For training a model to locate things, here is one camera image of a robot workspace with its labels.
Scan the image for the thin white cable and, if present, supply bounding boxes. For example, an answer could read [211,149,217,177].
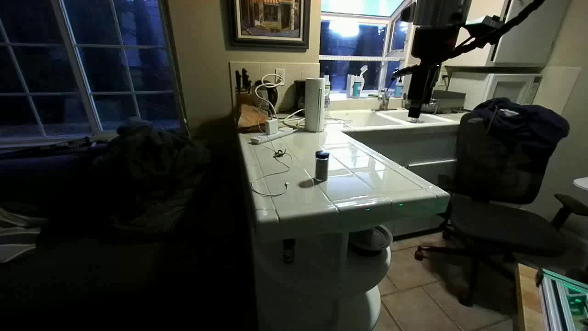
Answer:
[248,144,298,199]

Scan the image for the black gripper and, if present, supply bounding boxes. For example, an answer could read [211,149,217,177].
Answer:
[406,58,443,122]

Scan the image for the wooden board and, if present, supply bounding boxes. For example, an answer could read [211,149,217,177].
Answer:
[513,263,548,331]

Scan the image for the dark jacket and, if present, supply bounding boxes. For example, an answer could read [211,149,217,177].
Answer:
[467,98,571,149]

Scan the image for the cup with toothbrush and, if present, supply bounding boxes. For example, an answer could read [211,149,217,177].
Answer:
[345,65,369,100]

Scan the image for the white charger cord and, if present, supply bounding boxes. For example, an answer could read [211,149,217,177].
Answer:
[248,72,309,148]

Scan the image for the white paper towel roll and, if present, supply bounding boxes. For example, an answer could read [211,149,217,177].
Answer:
[303,76,329,135]

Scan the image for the small metal canister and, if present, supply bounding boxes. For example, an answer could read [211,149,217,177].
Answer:
[314,149,331,184]

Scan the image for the small kitchen window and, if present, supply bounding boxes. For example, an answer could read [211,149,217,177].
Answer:
[318,0,419,100]

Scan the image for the framed picture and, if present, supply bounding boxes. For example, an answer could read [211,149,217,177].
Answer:
[226,0,312,52]

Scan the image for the pile of clothes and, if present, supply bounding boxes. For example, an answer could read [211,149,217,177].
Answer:
[53,118,213,241]

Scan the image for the green box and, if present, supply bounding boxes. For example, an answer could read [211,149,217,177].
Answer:
[538,267,588,331]

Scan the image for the metal faucet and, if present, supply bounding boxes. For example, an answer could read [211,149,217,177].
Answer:
[367,89,393,113]

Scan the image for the white kitchen sink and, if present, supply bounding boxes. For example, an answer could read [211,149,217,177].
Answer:
[329,109,465,133]

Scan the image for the brown paper bag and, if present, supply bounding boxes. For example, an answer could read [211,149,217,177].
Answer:
[235,91,270,135]

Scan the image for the white papers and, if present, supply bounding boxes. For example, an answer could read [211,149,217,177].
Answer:
[0,206,40,265]

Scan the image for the large window with grid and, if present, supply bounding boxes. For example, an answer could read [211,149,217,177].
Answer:
[0,0,186,146]

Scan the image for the round white shelf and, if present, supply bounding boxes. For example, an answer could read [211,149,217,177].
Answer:
[351,286,386,331]
[342,223,395,297]

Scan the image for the black office chair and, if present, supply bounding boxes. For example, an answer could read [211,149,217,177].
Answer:
[413,98,588,309]

